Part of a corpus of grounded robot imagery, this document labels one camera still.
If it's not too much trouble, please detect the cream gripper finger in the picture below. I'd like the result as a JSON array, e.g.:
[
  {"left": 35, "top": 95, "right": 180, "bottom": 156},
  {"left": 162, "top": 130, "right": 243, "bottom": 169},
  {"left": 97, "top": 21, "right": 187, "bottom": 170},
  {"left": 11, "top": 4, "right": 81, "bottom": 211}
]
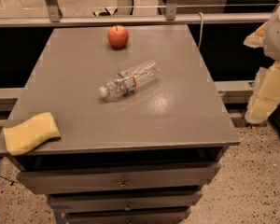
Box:
[
  {"left": 245, "top": 61, "right": 280, "bottom": 124},
  {"left": 244, "top": 22, "right": 267, "bottom": 49}
]

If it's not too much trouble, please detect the grey metal railing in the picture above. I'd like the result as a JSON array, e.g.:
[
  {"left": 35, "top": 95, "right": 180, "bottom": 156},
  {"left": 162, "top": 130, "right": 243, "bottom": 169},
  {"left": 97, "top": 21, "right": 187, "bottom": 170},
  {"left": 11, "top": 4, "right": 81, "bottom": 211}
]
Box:
[{"left": 0, "top": 0, "right": 274, "bottom": 28}]

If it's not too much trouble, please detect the red apple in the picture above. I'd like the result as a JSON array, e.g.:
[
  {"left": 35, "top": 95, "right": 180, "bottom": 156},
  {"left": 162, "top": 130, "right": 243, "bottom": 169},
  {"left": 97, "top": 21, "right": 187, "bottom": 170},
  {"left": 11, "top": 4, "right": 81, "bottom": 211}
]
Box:
[{"left": 107, "top": 25, "right": 129, "bottom": 49}]

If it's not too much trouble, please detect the grey drawer cabinet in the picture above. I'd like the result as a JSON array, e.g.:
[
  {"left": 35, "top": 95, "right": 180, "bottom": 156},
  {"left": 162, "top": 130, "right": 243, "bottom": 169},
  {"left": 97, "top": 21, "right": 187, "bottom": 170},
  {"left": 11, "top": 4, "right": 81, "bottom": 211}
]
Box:
[{"left": 7, "top": 25, "right": 239, "bottom": 224}]

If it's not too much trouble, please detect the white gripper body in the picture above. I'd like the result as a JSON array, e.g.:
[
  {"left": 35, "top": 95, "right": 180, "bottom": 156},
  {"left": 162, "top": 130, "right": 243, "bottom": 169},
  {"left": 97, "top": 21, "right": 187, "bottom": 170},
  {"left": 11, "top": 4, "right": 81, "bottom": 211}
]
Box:
[{"left": 263, "top": 6, "right": 280, "bottom": 61}]

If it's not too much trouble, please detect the clear plastic water bottle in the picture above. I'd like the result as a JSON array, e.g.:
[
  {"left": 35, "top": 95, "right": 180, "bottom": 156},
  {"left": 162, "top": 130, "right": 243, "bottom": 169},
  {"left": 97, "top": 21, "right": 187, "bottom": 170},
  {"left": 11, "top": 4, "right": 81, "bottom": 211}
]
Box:
[{"left": 99, "top": 61, "right": 161, "bottom": 98}]

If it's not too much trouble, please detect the yellow sponge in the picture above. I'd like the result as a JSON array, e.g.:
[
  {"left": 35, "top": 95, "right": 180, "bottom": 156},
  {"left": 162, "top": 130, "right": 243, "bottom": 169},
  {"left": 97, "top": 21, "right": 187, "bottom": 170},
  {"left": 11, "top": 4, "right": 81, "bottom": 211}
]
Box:
[{"left": 3, "top": 112, "right": 61, "bottom": 156}]

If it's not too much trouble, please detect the white cable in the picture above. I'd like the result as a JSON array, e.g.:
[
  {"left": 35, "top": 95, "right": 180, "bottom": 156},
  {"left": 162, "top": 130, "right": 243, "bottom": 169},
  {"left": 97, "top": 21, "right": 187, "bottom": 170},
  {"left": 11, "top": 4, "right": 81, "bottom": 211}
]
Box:
[{"left": 197, "top": 11, "right": 205, "bottom": 49}]

